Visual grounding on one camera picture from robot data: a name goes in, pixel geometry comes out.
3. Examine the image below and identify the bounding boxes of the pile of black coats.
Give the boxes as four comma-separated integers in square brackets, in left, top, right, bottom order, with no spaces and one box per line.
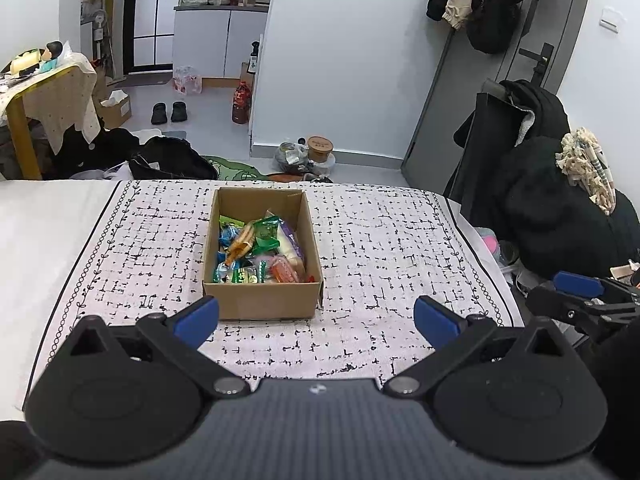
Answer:
[452,79,640,281]

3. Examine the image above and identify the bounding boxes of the black fleece hanging coat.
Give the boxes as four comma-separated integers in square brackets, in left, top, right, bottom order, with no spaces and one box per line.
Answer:
[465,0,548,56]

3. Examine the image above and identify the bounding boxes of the white bed sheet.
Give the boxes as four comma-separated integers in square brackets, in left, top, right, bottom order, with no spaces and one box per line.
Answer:
[0,180,121,408]

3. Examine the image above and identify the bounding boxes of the yellow wooden table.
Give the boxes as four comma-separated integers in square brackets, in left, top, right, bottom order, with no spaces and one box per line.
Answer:
[6,92,43,181]

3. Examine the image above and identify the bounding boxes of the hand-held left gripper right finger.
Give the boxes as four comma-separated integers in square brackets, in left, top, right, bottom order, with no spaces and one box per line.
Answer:
[382,295,571,401]

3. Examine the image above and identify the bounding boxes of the plastic trash bag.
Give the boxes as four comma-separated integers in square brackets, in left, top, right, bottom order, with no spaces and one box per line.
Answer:
[274,141,337,177]

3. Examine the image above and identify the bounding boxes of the black buttoned coat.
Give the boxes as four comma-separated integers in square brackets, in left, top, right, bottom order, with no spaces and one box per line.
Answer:
[50,127,146,181]

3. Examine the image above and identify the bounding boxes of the green striped snack packet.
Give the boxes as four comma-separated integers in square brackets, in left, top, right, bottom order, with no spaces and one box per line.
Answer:
[214,265,258,285]

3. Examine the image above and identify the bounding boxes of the black framed glass door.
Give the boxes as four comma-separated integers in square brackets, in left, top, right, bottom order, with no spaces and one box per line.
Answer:
[122,0,176,76]

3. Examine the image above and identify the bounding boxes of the red sausage packet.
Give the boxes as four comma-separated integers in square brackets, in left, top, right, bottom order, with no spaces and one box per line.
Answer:
[270,255,301,283]

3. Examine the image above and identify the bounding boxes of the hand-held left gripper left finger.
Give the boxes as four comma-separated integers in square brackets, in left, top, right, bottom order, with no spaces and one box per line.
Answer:
[62,296,250,401]

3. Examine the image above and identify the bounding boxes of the red oil bottle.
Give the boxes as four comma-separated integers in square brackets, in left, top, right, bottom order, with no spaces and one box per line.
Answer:
[231,81,251,126]

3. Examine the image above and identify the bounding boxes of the small table with dotted cloth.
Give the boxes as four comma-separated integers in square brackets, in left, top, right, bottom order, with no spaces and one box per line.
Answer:
[0,52,101,153]

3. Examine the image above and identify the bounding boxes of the dark green snack packet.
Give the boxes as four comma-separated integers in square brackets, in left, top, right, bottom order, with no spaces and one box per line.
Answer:
[250,216,282,256]

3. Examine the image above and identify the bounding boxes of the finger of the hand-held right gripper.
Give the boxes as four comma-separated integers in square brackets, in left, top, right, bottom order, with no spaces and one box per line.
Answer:
[554,271,607,300]
[525,285,603,336]

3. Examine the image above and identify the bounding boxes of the cardboard box with tissue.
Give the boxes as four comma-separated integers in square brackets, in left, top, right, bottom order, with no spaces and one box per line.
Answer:
[94,89,132,128]

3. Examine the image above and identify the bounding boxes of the orange bread packet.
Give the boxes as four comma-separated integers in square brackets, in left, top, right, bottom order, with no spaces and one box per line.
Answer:
[225,222,256,266]

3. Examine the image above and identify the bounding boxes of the white long roll packet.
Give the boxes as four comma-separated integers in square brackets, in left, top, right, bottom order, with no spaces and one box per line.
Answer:
[277,220,307,281]

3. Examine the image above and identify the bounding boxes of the grey door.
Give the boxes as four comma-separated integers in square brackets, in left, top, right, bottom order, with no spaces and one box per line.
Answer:
[400,0,596,188]

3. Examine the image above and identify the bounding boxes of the green rug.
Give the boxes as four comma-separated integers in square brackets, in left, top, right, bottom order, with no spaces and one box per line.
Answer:
[200,155,261,181]

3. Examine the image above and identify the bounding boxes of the cream fringed cloth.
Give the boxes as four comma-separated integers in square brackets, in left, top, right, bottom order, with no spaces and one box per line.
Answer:
[554,127,618,216]

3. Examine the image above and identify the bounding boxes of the person's right forearm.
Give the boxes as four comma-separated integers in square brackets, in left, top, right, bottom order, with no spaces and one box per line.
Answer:
[575,327,640,476]

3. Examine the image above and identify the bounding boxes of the brown paper bucket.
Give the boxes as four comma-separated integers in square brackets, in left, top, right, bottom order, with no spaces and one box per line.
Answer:
[306,136,334,163]

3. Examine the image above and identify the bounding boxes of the black door handle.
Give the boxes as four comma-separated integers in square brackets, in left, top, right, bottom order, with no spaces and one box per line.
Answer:
[519,42,555,73]

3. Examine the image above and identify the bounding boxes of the pack of water bottles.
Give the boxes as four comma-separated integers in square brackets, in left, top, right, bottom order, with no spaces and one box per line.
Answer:
[172,65,203,96]

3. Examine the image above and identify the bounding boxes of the black bag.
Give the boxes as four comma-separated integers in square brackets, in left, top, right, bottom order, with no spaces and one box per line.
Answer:
[127,136,221,181]

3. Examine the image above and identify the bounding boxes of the cartoon figurine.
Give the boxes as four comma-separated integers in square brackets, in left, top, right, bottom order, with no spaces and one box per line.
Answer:
[40,40,66,66]

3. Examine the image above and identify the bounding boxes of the white kitchen cabinet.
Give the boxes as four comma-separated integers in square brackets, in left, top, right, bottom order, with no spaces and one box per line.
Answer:
[172,5,268,81]

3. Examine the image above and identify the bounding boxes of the tall cardboard box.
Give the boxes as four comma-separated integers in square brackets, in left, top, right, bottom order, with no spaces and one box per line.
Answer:
[92,67,115,102]

